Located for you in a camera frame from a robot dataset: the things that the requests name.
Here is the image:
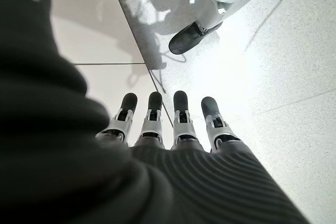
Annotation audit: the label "black left robot foot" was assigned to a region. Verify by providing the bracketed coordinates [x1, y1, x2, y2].
[168, 20, 224, 55]

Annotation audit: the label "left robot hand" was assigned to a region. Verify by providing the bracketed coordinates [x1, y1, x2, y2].
[0, 0, 310, 224]

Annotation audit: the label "thin grey floor cable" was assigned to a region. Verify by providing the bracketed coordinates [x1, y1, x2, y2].
[148, 49, 187, 94]

